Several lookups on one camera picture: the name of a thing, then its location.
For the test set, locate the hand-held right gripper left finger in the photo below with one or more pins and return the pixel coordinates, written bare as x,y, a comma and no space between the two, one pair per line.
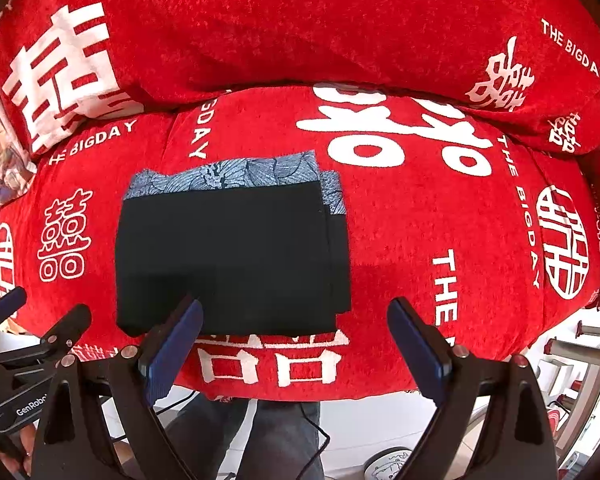
172,350

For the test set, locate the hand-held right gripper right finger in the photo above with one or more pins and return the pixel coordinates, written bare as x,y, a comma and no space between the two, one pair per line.
420,355

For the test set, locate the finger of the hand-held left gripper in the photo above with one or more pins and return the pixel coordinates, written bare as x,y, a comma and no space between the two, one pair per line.
11,301
72,322

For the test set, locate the black pants with grey lining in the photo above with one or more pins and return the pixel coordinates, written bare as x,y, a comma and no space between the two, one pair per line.
230,250

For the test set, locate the person's left hand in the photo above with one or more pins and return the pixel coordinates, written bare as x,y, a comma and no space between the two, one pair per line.
24,452

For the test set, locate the person's left leg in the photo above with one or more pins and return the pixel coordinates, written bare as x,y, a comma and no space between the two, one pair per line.
205,435

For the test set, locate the person's leg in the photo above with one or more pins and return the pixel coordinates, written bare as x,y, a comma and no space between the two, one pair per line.
280,440
205,435

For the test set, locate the white patterned slipper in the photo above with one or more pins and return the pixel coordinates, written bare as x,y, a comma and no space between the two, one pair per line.
387,466

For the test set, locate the red printed sofa blanket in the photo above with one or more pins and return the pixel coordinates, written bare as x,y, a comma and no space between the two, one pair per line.
405,240

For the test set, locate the person legs grey trousers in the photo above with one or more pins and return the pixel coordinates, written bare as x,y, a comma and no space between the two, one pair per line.
325,435

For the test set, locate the cartoon print cushion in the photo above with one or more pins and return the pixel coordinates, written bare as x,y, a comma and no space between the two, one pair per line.
5,170

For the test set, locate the person's right leg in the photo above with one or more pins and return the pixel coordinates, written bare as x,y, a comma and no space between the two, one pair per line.
280,440

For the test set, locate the wooden chair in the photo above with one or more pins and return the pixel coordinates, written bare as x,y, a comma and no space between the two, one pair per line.
587,356

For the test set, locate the red printed back cushion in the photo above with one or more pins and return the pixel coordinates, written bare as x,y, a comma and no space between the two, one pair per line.
280,20

